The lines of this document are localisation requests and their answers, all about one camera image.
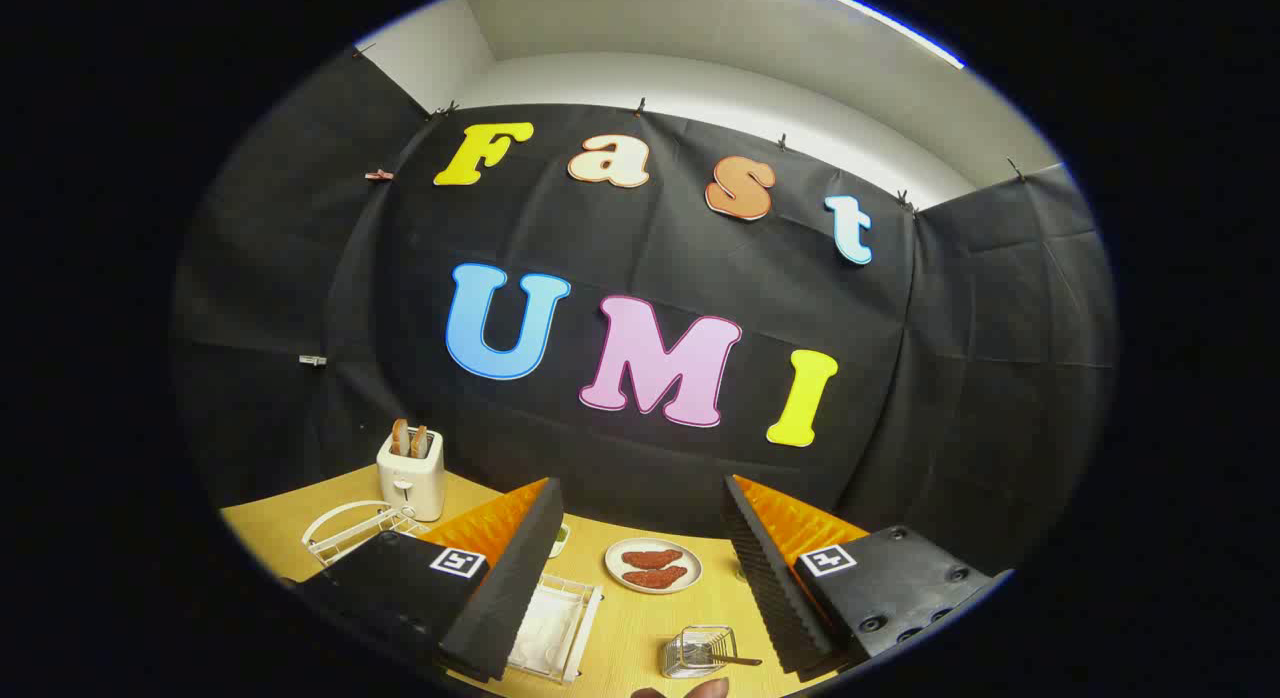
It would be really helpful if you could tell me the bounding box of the white toaster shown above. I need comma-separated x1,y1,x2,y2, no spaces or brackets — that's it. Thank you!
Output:
377,428,446,522

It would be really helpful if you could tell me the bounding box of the white oval dish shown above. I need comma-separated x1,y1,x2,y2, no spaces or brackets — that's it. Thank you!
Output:
604,538,703,595

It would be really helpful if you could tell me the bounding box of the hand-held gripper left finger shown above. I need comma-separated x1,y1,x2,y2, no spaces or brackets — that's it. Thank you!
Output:
285,476,566,684

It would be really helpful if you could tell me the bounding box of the metal wire basket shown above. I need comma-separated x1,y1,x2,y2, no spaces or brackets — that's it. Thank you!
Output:
660,625,741,679

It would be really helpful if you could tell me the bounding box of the black backdrop cloth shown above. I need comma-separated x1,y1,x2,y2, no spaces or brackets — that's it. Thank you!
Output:
170,48,1119,579

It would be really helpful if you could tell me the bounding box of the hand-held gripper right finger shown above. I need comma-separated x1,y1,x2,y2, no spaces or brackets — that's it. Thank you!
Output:
720,473,1016,679

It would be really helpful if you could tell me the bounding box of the white wire dish rack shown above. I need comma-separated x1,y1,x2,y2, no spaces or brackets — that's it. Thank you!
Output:
302,498,604,686

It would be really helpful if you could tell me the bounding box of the row of small black clips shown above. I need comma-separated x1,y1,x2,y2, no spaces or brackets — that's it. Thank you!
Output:
352,44,1029,217

